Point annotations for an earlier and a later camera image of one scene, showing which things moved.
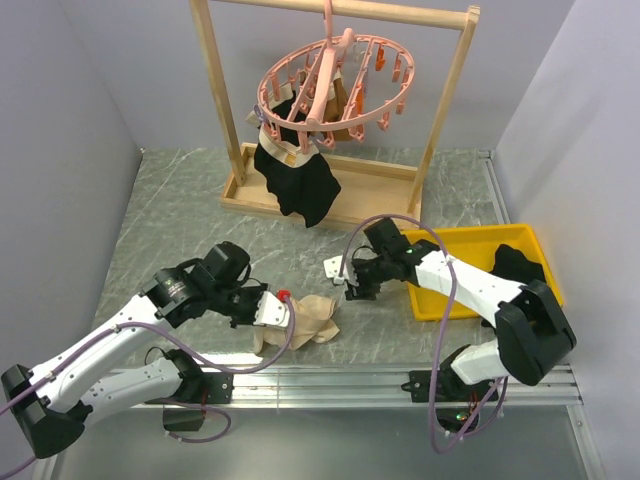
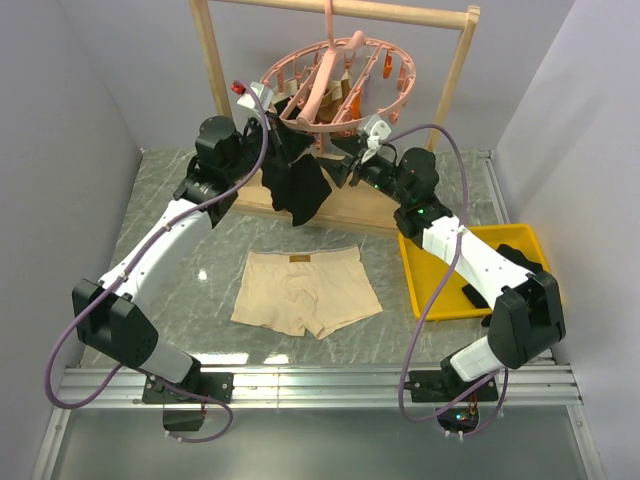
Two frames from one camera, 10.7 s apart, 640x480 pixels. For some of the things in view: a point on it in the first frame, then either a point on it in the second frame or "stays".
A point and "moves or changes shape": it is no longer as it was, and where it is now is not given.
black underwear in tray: (510, 263) stays
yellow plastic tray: (476, 246) stays
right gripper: (360, 291) -> (339, 170)
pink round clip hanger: (326, 135) moves or changes shape
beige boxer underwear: (313, 320) moves or changes shape
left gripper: (258, 290) -> (293, 143)
